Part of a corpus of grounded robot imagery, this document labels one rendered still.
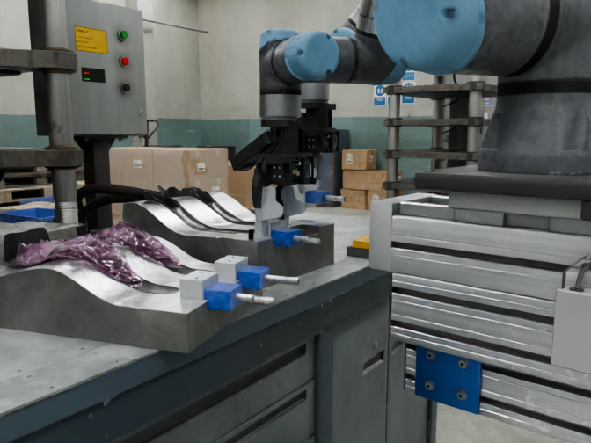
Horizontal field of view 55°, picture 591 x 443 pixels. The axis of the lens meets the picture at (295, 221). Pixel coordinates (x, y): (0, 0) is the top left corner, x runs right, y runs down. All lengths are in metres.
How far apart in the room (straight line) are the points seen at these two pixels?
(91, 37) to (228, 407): 1.21
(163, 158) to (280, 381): 4.10
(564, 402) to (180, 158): 4.44
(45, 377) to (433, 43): 0.56
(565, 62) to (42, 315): 0.73
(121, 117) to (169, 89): 8.04
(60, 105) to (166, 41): 8.40
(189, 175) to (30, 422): 4.35
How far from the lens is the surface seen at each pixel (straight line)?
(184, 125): 10.10
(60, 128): 1.62
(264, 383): 1.09
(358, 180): 7.99
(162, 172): 5.11
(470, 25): 0.57
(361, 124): 8.38
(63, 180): 1.62
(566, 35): 0.66
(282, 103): 1.00
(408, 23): 0.59
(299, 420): 1.22
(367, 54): 0.97
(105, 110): 1.85
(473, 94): 5.00
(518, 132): 0.66
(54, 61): 1.60
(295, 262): 1.10
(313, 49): 0.90
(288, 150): 1.01
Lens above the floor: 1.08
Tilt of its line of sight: 9 degrees down
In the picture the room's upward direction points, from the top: straight up
